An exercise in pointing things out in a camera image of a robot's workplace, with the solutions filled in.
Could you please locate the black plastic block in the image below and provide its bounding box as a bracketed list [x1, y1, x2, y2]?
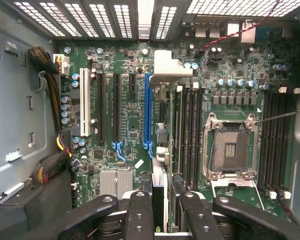
[0, 172, 75, 240]

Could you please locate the black RAM slot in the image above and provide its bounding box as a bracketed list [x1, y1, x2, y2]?
[190, 82, 197, 191]
[196, 87, 204, 191]
[266, 87, 280, 200]
[259, 92, 271, 195]
[274, 92, 287, 195]
[281, 87, 297, 200]
[184, 87, 191, 191]

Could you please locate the short black expansion slot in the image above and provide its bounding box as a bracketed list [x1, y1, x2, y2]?
[128, 73, 137, 95]

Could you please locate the metal socket cover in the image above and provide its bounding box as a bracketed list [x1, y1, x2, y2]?
[209, 172, 267, 211]

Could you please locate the white power connector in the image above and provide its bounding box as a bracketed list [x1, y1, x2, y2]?
[52, 53, 71, 76]

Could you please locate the CPU socket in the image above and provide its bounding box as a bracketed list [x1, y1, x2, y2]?
[204, 113, 260, 181]

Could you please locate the sleeved power cable bundle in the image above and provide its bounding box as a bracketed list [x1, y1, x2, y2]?
[27, 46, 73, 185]

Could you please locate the thin locking lever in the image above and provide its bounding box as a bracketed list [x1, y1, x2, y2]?
[254, 108, 300, 125]

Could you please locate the white expansion slot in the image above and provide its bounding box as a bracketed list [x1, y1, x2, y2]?
[79, 67, 92, 138]

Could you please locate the silver chipset heatsink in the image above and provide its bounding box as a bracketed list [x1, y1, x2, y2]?
[99, 169, 134, 198]

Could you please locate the blue expansion slot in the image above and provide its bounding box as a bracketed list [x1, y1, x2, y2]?
[142, 72, 156, 160]

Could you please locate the red black twisted wire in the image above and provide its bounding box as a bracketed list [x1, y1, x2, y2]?
[197, 0, 283, 55]

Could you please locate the green motherboard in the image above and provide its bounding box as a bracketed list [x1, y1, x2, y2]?
[53, 24, 298, 221]

